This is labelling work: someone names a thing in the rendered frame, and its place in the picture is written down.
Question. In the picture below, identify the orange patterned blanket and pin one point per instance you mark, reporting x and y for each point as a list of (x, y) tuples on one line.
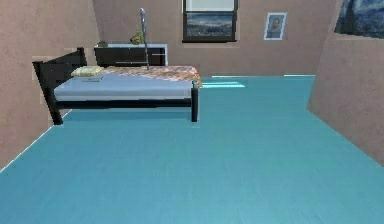
[(160, 71)]

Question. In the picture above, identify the black framed bed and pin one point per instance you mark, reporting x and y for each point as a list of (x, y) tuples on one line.
[(123, 88)]

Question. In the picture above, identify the black chest of drawers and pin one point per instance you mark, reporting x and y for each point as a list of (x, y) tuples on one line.
[(130, 55)]

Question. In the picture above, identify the green house plant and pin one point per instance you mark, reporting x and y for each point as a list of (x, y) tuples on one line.
[(136, 38)]

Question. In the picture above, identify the dark framed window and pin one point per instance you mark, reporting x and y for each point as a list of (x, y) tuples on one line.
[(209, 20)]

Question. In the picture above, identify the yellow green pillow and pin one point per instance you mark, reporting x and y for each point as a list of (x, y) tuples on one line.
[(87, 71)]

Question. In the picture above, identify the small dark green object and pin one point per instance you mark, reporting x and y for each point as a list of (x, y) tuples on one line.
[(102, 43)]

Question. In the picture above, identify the white framed portrait picture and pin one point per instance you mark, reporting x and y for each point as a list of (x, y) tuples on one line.
[(275, 26)]

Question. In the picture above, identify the blue night sky painting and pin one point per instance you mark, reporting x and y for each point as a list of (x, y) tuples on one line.
[(361, 16)]

